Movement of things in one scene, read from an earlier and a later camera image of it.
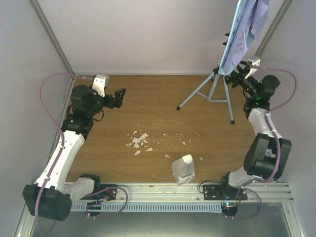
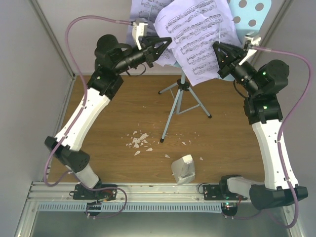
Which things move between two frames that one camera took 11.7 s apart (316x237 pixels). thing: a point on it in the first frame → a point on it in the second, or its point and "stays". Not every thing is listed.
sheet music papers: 253,21 → 194,26
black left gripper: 118,100 → 151,53
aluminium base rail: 188,193 stays
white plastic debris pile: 136,141 stays
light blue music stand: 215,89 → 250,17
